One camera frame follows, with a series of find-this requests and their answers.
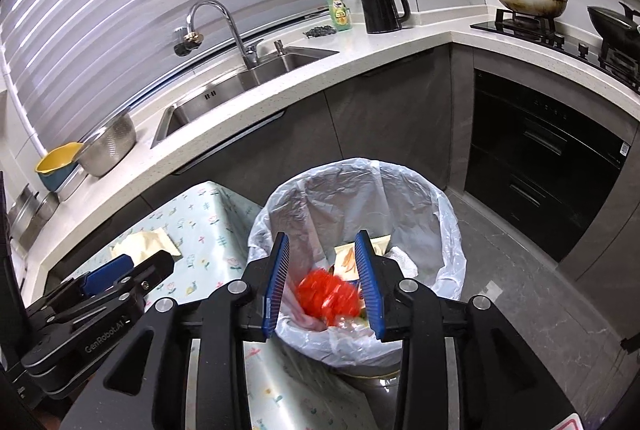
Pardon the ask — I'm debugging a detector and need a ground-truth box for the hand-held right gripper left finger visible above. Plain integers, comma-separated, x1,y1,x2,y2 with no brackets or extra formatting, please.
60,232,291,430

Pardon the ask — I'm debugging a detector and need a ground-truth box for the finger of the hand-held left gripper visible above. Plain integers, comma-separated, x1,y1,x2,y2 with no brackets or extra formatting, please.
27,255,136,317
50,251,176,331

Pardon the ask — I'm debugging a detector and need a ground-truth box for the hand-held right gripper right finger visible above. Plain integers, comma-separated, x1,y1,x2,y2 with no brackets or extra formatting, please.
354,230,586,430

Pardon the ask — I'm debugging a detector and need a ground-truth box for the cream snack wrapper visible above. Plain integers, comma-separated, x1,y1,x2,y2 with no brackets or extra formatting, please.
334,235,391,281

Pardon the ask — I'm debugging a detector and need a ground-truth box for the red plastic bag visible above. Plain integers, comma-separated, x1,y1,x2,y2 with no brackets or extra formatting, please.
295,267,361,326

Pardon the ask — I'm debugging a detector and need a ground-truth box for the waste bin with plastic liner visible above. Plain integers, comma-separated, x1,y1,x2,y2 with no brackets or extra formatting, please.
248,157,462,378

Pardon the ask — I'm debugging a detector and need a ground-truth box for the floral tablecloth table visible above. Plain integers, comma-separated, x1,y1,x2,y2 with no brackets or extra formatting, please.
65,181,401,430

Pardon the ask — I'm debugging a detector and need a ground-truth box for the steel tray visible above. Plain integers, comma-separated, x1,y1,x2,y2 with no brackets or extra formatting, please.
57,170,91,203

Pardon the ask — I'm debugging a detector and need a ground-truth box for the yellow and blue bowl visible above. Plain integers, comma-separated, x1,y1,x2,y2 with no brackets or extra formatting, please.
34,142,85,191

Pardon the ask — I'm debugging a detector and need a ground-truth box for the steel colander basin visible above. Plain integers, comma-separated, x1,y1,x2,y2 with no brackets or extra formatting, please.
77,112,137,178

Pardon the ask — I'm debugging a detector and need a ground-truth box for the white pipe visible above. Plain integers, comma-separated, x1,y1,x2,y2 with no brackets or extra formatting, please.
0,44,47,155

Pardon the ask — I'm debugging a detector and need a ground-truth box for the steel kitchen sink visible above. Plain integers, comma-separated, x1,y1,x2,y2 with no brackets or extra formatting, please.
150,46,341,149

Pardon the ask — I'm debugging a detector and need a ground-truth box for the black built-in oven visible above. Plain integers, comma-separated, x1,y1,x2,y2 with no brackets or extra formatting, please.
462,67,628,263

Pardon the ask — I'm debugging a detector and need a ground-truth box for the chrome faucet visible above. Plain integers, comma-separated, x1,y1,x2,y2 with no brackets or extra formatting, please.
173,0,264,71

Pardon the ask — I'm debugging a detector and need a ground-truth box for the black electric kettle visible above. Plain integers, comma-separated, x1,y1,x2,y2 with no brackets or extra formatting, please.
360,0,412,34

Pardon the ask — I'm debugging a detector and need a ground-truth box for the green dish soap bottle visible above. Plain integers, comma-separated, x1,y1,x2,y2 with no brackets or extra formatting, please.
326,0,353,32

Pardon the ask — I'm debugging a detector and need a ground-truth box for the black gas stove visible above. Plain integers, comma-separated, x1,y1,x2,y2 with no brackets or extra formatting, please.
470,8,640,83

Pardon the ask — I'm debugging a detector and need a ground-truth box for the black wok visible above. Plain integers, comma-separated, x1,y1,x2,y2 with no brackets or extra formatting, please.
587,1,640,55

